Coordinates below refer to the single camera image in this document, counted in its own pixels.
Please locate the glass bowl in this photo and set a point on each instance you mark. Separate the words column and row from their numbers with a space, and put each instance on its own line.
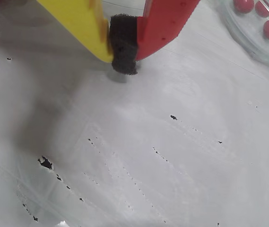
column 247, row 40

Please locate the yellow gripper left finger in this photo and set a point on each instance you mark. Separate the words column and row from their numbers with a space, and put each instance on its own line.
column 77, row 23

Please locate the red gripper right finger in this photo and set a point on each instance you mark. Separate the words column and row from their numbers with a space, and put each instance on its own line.
column 162, row 23

